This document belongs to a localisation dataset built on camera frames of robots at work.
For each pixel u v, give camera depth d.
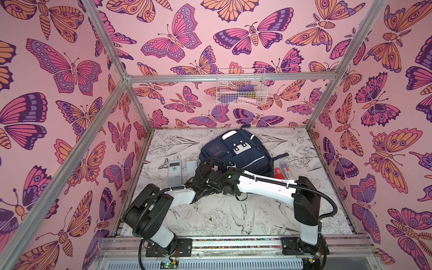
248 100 0.86
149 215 0.45
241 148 1.03
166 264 0.72
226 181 0.57
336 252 0.72
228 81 0.98
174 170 0.98
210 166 0.87
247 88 0.95
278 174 0.97
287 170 0.97
